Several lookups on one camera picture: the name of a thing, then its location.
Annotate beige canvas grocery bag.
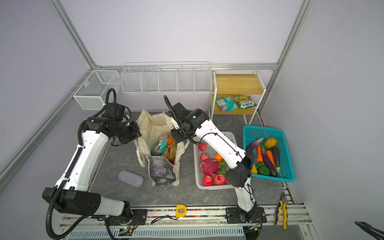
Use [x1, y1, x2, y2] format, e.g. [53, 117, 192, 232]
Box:
[134, 110, 190, 186]

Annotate red apple near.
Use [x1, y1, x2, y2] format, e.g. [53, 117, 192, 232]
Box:
[203, 175, 214, 187]

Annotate orange fruit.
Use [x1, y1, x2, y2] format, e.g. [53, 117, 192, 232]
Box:
[214, 154, 223, 162]
[167, 137, 174, 146]

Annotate orange carrot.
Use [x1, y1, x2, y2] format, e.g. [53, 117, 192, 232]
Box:
[266, 151, 276, 168]

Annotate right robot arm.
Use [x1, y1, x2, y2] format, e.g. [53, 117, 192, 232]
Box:
[164, 96, 267, 224]

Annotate long white wire basket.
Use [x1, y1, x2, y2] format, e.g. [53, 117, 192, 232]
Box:
[121, 62, 213, 94]

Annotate red apple middle left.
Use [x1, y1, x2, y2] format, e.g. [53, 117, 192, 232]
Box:
[200, 154, 210, 162]

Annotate orange pink snack bag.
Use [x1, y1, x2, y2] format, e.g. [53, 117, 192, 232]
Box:
[163, 143, 177, 160]

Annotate small white mesh basket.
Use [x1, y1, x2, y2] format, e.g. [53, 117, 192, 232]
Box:
[73, 70, 121, 111]

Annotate red apple far left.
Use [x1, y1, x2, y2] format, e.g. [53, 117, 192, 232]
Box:
[198, 143, 208, 152]

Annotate white and wood shelf rack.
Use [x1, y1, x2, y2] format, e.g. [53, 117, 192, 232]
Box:
[209, 71, 267, 125]

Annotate white plastic basket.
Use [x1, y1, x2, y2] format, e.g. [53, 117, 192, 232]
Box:
[193, 131, 247, 190]

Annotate yellow handled pliers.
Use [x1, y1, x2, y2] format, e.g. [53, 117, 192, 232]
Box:
[275, 193, 288, 230]

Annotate purple eggplant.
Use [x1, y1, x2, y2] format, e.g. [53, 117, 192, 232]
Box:
[262, 150, 278, 177]

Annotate black corrugated cable conduit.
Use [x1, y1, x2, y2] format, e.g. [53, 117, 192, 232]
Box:
[45, 181, 88, 240]

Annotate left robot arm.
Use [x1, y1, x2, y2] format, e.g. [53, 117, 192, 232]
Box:
[42, 103, 141, 222]

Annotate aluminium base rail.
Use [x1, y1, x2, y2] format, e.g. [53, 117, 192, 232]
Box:
[65, 204, 319, 240]

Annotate pink dragon fruit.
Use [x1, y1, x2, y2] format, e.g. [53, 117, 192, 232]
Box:
[200, 159, 220, 176]

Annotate red apple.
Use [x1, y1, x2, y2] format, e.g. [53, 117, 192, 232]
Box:
[214, 174, 226, 186]
[200, 154, 210, 162]
[198, 143, 208, 152]
[203, 175, 214, 187]

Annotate dark green cucumber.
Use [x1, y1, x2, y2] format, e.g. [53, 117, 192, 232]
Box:
[271, 146, 281, 173]

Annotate grey fabric glasses case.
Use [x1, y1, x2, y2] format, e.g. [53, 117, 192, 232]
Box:
[118, 170, 144, 188]

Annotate yellow tape measure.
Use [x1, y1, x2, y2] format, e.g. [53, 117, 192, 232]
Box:
[175, 204, 187, 219]

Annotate green Fox's candy bag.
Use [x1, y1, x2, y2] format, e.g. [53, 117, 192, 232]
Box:
[232, 95, 256, 110]

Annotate teal pink snack bag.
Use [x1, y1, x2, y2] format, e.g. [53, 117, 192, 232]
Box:
[151, 133, 169, 156]

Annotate yellow lemon in teal basket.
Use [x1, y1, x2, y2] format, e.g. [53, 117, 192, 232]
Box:
[264, 138, 278, 150]

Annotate green bell pepper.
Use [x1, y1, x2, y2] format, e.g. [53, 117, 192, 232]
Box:
[256, 162, 271, 176]

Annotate teal plastic basket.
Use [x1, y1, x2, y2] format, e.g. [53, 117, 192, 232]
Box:
[243, 126, 295, 182]

